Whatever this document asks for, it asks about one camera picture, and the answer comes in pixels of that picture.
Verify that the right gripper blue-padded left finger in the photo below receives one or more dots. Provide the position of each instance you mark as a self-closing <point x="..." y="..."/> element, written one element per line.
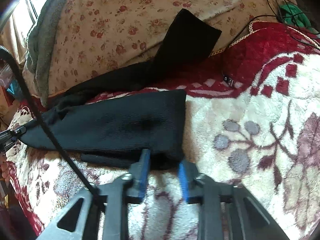
<point x="139" y="172"/>

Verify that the beige floral quilt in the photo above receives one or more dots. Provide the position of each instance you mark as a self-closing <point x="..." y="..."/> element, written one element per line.
<point x="97" y="36"/>

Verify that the black knit pants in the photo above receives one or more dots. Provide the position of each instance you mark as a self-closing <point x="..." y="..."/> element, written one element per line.
<point x="110" y="119"/>

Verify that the grey fleece garment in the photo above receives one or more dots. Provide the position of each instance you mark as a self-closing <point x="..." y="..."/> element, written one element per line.
<point x="40" y="44"/>

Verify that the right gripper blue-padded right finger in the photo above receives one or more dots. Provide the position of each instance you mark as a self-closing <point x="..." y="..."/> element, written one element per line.
<point x="187" y="172"/>

